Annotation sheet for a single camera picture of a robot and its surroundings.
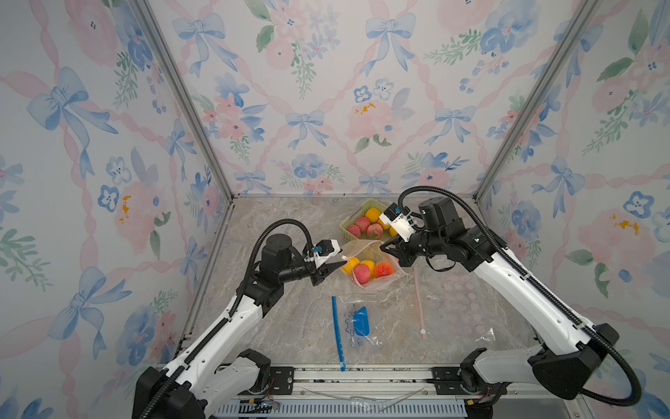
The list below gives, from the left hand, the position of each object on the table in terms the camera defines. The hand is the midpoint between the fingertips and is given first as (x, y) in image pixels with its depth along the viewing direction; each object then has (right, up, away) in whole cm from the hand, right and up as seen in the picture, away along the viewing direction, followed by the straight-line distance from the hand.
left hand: (342, 254), depth 71 cm
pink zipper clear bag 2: (+38, -20, +17) cm, 46 cm away
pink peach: (+6, -7, +6) cm, 11 cm away
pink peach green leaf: (+13, +5, +30) cm, 33 cm away
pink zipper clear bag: (+7, +1, -4) cm, 8 cm away
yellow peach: (+3, -5, +10) cm, 12 cm away
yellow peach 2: (+9, -5, +11) cm, 15 cm away
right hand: (+12, +3, -1) cm, 12 cm away
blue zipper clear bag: (+5, -21, +9) cm, 23 cm away
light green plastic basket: (+7, +13, +34) cm, 37 cm away
